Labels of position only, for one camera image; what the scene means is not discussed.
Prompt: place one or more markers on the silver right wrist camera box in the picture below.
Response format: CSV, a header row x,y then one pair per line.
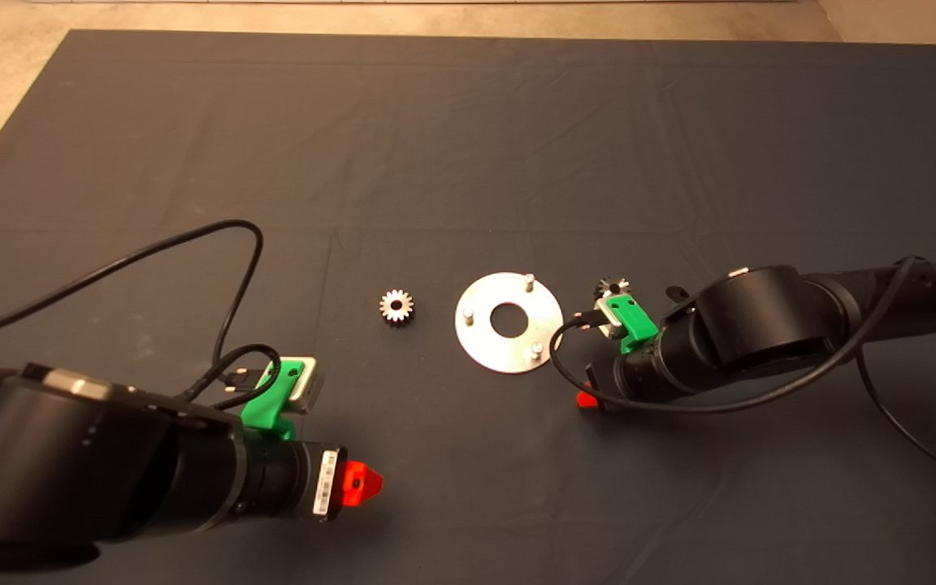
x,y
608,315

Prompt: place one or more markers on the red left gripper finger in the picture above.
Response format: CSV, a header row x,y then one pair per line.
x,y
361,483

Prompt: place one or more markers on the dark grey table cloth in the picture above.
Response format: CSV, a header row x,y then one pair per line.
x,y
468,162

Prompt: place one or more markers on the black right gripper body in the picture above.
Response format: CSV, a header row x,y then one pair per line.
x,y
634,374

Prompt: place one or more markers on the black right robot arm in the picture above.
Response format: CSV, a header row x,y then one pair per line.
x,y
760,317

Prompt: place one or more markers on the green right camera mount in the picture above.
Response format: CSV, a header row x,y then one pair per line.
x,y
634,321

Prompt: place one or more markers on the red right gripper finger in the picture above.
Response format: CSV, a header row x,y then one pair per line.
x,y
586,400

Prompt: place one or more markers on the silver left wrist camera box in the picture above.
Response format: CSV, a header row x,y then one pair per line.
x,y
309,386

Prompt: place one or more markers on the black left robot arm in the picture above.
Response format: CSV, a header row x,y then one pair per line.
x,y
70,463

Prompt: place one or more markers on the small steel planetary gear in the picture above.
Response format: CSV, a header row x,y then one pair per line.
x,y
396,308
610,286

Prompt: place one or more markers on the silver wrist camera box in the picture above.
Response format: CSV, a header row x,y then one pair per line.
x,y
309,386
608,315

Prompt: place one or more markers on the green left camera mount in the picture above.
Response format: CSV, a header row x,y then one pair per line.
x,y
265,408

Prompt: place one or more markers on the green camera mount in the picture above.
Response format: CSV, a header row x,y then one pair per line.
x,y
265,408
634,321

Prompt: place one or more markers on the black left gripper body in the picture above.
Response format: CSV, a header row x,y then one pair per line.
x,y
285,481

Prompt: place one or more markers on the round metal carrier plate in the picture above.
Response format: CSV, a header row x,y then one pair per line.
x,y
484,341

